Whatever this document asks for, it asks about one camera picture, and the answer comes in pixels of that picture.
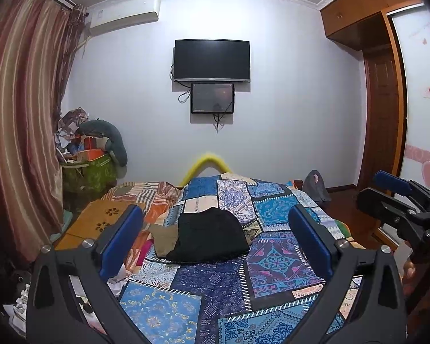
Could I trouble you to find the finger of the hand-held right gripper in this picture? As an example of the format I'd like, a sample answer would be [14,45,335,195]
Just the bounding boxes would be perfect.
[356,187,416,237]
[374,171,427,199]

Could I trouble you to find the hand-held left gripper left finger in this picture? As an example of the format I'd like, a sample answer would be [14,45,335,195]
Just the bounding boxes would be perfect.
[25,204,155,344]

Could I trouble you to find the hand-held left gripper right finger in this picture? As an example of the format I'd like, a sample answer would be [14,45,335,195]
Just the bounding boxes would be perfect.
[288,204,407,344]

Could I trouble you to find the black pants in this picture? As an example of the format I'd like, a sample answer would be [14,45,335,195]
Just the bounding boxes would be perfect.
[166,208,250,263]

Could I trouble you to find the olive pants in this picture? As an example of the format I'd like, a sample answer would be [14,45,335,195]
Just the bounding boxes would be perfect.
[148,222,181,259]

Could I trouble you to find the person's right hand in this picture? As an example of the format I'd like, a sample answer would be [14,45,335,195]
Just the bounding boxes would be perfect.
[403,260,421,284]

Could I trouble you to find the wooden lap table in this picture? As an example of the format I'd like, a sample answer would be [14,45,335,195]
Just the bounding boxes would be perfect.
[54,199,146,251]

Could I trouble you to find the blue patchwork printed blanket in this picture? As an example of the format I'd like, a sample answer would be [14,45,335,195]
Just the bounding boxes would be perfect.
[120,174,359,344]

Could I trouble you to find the orange striped sheet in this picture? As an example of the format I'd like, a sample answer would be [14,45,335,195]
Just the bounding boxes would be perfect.
[109,181,181,223]

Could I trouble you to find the dark grey bag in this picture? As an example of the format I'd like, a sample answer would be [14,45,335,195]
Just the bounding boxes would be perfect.
[302,169,332,205]

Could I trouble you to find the green storage basket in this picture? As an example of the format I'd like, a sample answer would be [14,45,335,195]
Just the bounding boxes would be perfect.
[61,150,119,201]

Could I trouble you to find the grey neck pillow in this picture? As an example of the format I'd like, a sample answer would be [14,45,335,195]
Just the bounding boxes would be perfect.
[78,119,129,167]

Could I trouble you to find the yellow curved cushion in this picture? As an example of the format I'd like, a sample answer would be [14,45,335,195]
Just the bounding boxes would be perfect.
[181,152,233,187]

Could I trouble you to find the pile of crumpled papers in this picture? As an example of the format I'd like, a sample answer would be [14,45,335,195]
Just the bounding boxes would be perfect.
[55,107,91,158]

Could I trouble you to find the striped brown curtain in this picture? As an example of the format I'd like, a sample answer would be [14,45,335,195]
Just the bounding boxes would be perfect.
[0,0,85,262]

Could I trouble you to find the brown wooden wardrobe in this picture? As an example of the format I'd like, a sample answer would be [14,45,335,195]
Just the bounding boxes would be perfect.
[320,0,430,230]

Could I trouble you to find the white air conditioner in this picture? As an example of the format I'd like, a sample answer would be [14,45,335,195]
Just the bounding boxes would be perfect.
[89,0,161,36]

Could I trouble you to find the small black wall monitor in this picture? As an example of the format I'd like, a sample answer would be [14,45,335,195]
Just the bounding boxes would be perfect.
[191,82,236,114]

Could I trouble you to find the black wall television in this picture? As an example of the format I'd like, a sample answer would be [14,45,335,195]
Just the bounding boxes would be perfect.
[173,38,251,82]

